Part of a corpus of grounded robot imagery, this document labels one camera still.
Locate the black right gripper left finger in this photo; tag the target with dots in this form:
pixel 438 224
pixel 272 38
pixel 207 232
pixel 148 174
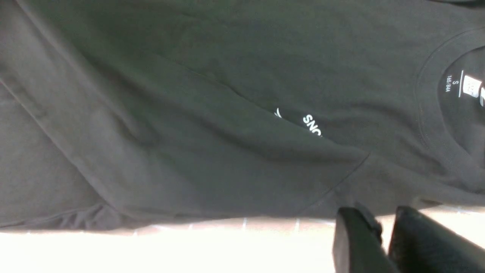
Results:
pixel 357 245

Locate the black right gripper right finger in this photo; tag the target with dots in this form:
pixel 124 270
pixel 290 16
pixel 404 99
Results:
pixel 419 244

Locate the dark gray long-sleeve shirt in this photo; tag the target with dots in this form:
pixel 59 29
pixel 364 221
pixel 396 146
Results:
pixel 128 113

